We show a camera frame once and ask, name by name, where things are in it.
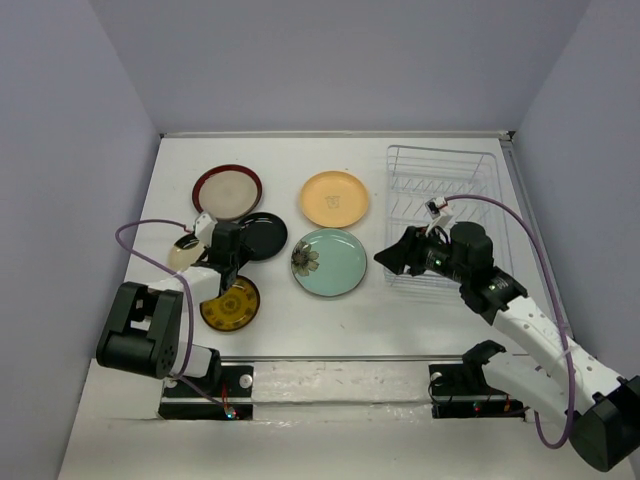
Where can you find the red rimmed beige plate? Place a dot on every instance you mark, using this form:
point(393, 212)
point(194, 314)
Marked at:
point(227, 192)

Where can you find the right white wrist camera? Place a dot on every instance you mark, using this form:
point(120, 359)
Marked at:
point(439, 211)

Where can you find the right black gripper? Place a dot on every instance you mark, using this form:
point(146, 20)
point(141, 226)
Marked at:
point(408, 250)

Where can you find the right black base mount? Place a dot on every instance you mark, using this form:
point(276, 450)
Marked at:
point(458, 393)

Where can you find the teal floral plate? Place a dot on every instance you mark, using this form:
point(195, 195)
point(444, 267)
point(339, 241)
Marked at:
point(329, 262)

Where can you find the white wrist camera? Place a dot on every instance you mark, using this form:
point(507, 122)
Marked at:
point(204, 227)
point(439, 211)

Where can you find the black glossy plate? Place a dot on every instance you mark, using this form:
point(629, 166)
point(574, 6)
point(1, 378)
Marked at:
point(265, 234)

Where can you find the white wire dish rack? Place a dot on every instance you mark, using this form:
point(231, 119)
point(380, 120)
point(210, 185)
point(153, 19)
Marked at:
point(471, 184)

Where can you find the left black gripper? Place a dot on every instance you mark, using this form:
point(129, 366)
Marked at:
point(239, 253)

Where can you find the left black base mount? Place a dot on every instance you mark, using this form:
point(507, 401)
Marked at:
point(230, 399)

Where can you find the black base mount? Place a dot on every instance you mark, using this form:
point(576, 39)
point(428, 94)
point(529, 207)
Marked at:
point(230, 399)
point(458, 393)

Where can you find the cream white plate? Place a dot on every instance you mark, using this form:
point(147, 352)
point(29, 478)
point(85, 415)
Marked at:
point(184, 253)

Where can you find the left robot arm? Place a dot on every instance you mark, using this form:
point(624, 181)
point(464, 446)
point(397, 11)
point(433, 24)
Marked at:
point(150, 328)

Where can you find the orange-yellow plastic plate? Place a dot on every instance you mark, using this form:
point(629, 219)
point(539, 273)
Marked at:
point(334, 199)

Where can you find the yellow patterned dark plate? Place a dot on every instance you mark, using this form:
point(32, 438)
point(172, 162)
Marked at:
point(235, 309)

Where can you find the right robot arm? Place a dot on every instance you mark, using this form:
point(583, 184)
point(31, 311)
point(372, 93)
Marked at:
point(564, 383)

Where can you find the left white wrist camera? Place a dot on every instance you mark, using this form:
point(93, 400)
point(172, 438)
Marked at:
point(204, 227)

